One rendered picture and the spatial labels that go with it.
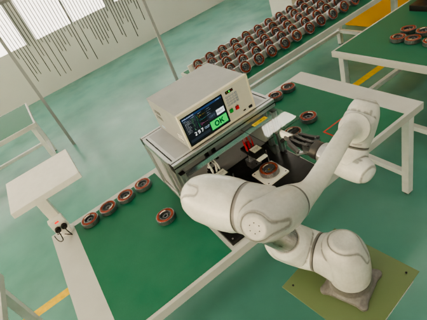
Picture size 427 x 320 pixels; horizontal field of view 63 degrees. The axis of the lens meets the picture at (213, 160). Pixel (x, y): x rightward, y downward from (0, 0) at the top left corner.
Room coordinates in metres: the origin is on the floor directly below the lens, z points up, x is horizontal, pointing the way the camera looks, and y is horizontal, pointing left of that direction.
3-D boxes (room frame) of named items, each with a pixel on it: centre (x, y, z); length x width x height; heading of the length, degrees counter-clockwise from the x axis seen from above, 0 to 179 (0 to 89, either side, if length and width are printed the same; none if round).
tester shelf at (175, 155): (1.76, -0.04, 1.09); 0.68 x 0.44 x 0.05; 110
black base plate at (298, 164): (1.47, -0.15, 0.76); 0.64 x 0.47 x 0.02; 110
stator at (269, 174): (1.50, -0.27, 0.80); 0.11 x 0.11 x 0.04
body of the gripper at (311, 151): (1.06, -0.38, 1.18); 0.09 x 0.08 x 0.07; 20
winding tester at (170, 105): (1.76, -0.05, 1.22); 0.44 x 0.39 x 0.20; 110
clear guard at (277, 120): (1.53, -0.34, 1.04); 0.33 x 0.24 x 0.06; 20
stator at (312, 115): (1.87, -0.68, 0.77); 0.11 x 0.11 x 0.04
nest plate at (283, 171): (1.50, -0.27, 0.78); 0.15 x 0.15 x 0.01; 20
